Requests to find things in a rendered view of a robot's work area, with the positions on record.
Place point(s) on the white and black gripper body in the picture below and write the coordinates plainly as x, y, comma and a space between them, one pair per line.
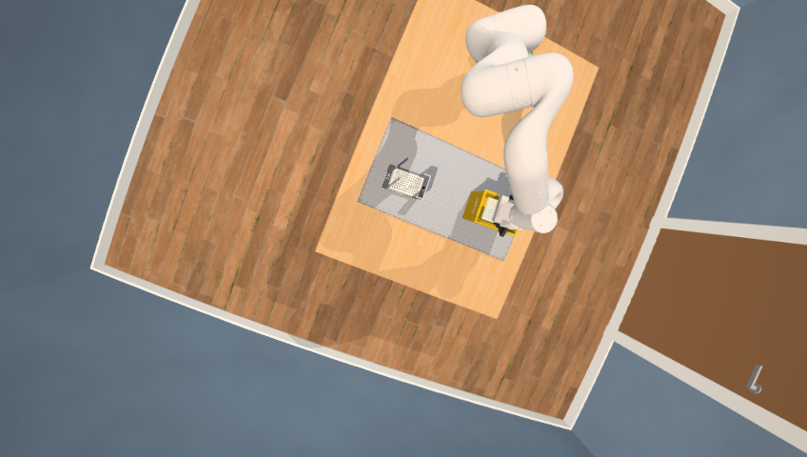
507, 224

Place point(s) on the yellow box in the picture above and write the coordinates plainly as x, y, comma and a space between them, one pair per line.
474, 207

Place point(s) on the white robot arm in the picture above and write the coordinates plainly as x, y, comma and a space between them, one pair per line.
541, 81

